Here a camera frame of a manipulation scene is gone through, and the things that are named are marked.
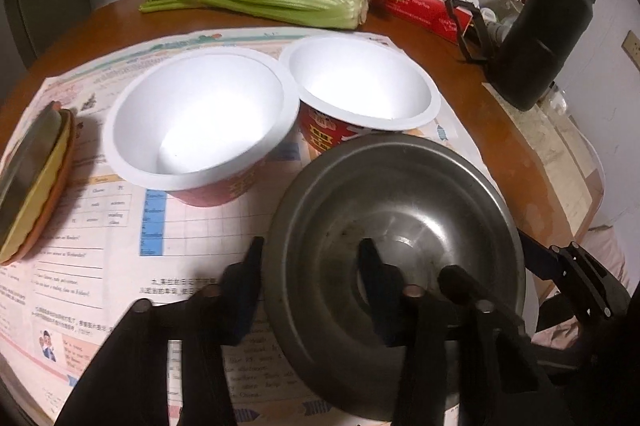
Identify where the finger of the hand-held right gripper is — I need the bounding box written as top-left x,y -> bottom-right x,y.
517,230 -> 632,322

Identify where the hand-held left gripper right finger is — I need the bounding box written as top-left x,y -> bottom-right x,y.
357,237 -> 573,426

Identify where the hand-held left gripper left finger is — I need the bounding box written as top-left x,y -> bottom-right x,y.
52,236 -> 266,426

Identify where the stainless steel bowl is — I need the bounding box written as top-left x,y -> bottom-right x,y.
268,133 -> 528,407

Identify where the white paper bowl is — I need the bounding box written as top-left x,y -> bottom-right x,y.
102,48 -> 301,207

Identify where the red paper bowl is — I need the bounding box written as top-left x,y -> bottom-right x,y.
278,34 -> 442,152

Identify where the yellow shell-shaped plate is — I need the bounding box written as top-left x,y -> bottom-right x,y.
0,109 -> 71,257

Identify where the round metal plate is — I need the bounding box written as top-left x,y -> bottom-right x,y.
0,102 -> 62,227

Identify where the printed newspaper sheet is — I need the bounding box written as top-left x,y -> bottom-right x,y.
0,31 -> 506,426

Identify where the old paper sheet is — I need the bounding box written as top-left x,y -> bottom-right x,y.
482,79 -> 601,252

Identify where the clear glass jar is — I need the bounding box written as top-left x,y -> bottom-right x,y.
537,81 -> 571,117

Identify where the black thermos bottle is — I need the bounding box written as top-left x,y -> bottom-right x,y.
444,0 -> 598,112

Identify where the red tissue box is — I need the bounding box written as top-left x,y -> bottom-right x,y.
372,0 -> 473,44

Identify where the celery bunch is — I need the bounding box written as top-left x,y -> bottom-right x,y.
139,0 -> 370,30

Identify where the wall socket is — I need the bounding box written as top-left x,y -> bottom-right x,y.
622,31 -> 640,70

